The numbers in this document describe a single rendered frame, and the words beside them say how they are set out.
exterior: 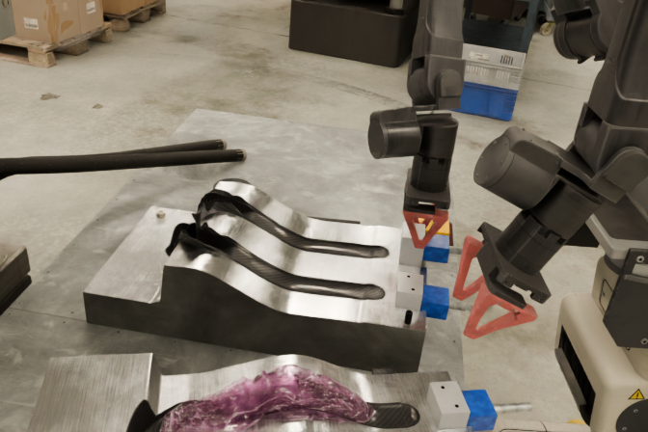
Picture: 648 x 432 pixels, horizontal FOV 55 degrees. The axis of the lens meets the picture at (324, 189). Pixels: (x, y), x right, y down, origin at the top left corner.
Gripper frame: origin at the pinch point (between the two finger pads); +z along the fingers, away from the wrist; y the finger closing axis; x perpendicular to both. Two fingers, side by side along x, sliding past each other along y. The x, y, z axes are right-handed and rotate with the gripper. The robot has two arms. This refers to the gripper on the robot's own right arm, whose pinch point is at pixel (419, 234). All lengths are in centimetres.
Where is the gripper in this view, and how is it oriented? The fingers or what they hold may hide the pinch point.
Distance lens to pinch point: 101.1
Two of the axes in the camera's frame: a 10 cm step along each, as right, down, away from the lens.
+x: 9.9, 1.3, -0.9
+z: -0.7, 8.9, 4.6
